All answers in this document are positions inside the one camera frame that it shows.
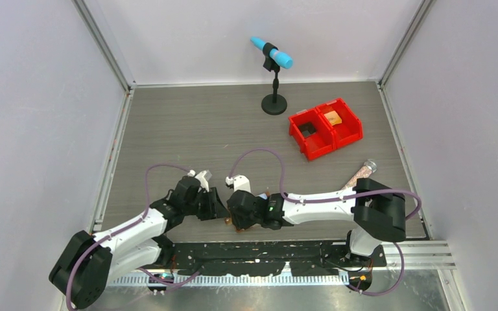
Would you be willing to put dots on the left red bin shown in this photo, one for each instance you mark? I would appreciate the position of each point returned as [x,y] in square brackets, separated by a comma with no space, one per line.
[312,134]

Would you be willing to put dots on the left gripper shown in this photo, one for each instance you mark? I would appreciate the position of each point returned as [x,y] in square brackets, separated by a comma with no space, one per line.
[215,209]

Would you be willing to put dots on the right red bin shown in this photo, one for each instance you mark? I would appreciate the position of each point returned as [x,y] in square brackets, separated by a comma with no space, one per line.
[350,130]

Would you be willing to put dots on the black microphone stand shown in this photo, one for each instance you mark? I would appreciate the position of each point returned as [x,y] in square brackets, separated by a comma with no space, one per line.
[272,104]

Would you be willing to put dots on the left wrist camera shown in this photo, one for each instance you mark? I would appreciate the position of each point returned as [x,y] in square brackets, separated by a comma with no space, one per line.
[203,177]

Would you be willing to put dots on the glitter tube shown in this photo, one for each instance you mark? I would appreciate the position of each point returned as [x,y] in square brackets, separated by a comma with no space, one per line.
[367,169]

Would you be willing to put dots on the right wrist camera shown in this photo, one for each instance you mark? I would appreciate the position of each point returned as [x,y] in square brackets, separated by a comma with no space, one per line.
[238,182]

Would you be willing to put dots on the blue microphone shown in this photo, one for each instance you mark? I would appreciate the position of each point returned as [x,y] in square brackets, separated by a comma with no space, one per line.
[274,58]

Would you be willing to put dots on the red bin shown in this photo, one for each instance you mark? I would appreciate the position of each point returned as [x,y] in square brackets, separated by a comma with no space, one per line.
[312,134]
[350,130]

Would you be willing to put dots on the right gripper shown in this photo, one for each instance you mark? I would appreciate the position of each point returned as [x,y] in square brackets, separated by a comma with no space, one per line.
[238,221]

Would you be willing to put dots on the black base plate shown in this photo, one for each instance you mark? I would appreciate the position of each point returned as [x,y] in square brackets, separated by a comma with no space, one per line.
[260,259]

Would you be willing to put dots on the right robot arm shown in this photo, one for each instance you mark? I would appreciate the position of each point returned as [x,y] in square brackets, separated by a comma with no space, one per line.
[378,212]

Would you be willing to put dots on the orange block in bin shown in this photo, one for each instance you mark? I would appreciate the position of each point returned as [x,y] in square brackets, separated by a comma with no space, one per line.
[333,117]

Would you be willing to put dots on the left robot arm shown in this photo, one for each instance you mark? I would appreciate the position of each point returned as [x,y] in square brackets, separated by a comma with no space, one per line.
[91,262]

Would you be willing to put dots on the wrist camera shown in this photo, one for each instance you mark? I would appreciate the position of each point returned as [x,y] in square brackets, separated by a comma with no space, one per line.
[203,177]
[238,182]

